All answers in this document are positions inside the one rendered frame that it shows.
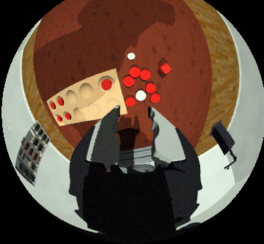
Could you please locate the red cube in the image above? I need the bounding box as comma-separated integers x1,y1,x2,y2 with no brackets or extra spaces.
158,63,171,74

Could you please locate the tan tray with round pockets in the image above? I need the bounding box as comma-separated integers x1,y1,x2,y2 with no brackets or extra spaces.
47,68,128,126

